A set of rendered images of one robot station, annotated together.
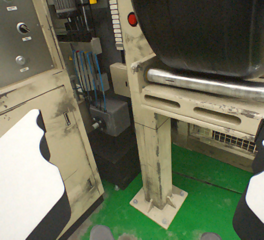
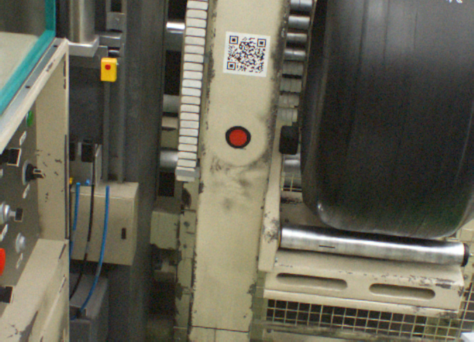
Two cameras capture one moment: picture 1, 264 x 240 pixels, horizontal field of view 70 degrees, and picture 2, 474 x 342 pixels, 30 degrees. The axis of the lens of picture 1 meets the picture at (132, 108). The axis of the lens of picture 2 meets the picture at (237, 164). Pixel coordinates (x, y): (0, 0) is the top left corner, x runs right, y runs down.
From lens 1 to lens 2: 1.17 m
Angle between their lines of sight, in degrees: 37
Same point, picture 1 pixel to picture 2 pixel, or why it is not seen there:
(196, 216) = not seen: outside the picture
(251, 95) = (444, 259)
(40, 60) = (30, 229)
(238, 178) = not seen: outside the picture
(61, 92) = (63, 293)
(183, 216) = not seen: outside the picture
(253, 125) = (448, 296)
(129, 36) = (221, 161)
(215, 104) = (401, 276)
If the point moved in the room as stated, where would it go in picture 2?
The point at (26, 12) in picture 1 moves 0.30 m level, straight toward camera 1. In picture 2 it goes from (30, 135) to (195, 193)
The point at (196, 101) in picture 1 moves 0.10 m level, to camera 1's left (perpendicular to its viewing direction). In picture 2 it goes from (375, 274) to (336, 293)
